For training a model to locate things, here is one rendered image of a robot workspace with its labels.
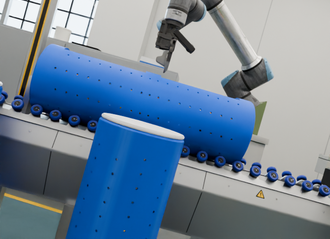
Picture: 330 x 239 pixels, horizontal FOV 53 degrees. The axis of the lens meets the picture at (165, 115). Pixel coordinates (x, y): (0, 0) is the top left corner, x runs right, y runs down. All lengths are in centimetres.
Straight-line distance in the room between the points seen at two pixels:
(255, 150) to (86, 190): 140
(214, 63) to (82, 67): 314
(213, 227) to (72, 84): 80
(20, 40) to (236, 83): 208
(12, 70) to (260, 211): 266
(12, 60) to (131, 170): 261
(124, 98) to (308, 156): 354
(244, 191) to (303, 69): 330
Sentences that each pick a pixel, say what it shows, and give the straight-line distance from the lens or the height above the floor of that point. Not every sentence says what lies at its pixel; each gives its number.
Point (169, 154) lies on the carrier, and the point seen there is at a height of 98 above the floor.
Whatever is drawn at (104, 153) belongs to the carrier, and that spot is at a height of 93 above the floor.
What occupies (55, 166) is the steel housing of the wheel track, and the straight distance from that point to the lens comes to 136.
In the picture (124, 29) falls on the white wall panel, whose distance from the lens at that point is 415.
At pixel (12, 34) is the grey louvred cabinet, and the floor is 137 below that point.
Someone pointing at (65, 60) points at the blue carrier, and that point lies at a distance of 134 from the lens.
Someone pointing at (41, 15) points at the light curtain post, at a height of 138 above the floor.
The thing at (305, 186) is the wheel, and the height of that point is 96.
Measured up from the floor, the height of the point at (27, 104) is 97.
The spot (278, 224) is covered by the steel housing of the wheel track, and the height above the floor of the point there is 79.
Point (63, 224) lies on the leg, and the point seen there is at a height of 55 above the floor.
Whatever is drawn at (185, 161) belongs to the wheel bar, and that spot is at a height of 93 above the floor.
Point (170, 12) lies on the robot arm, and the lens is 142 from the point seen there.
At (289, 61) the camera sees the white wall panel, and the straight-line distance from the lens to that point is 449.
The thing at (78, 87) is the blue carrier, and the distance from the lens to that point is 129.
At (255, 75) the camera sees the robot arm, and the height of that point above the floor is 147.
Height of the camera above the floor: 111
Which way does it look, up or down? 1 degrees down
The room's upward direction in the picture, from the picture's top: 16 degrees clockwise
